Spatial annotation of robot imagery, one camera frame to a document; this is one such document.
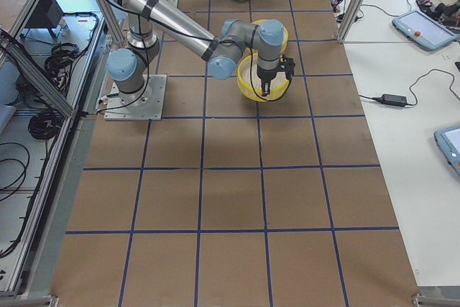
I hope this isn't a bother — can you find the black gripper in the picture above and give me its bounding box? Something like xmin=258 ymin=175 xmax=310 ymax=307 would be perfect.
xmin=257 ymin=58 xmax=280 ymax=96

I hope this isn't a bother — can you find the yellow bamboo steamer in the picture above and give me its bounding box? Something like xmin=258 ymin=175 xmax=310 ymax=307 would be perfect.
xmin=236 ymin=53 xmax=290 ymax=102
xmin=252 ymin=19 xmax=289 ymax=53

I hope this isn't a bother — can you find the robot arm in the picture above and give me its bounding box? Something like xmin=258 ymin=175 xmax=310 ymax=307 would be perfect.
xmin=111 ymin=0 xmax=295 ymax=101

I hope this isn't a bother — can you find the black power brick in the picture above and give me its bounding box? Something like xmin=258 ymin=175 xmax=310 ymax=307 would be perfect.
xmin=380 ymin=93 xmax=408 ymax=107

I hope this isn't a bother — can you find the teach pendant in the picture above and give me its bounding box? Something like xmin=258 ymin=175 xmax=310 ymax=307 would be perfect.
xmin=392 ymin=10 xmax=459 ymax=50
xmin=433 ymin=124 xmax=459 ymax=175

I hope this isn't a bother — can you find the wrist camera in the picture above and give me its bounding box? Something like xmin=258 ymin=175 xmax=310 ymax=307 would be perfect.
xmin=279 ymin=55 xmax=295 ymax=81

